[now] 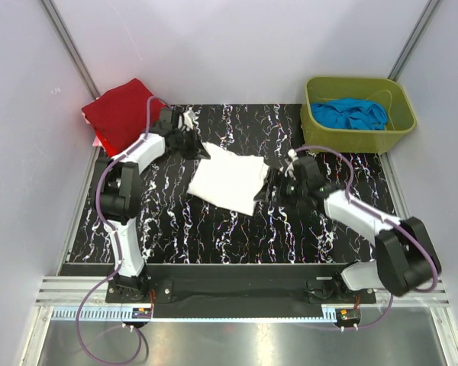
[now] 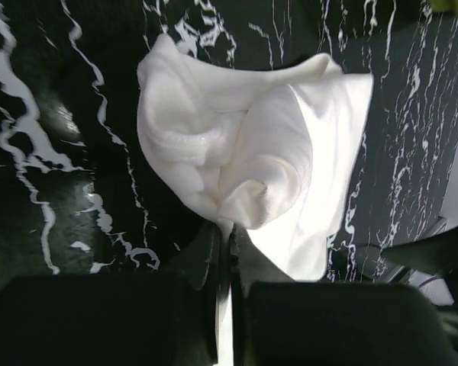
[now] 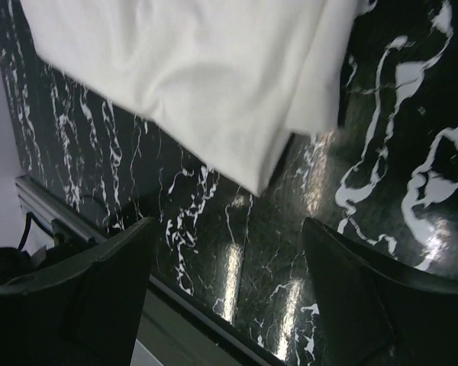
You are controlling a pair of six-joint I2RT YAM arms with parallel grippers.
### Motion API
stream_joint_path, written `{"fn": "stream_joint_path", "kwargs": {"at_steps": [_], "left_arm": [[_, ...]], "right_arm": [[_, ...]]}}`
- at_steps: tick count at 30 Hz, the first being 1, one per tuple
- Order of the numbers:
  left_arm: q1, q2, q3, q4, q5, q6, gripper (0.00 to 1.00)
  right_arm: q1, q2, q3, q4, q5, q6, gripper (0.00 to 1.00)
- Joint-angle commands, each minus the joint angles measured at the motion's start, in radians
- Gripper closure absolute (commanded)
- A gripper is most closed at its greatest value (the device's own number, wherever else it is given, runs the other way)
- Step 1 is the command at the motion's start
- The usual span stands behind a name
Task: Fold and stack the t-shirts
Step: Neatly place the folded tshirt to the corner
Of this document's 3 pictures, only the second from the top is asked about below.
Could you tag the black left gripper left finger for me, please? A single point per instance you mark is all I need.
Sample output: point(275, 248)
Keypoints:
point(164, 317)

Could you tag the olive green plastic bin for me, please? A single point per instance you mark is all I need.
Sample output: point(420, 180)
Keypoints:
point(444, 6)

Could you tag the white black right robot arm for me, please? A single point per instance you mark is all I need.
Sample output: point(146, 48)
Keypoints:
point(449, 313)

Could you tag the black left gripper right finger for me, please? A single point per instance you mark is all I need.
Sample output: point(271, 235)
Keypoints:
point(277, 321)

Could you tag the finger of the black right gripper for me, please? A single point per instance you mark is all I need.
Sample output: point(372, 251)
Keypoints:
point(435, 255)

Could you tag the white t-shirt with robot print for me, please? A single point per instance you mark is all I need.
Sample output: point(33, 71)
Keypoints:
point(271, 152)

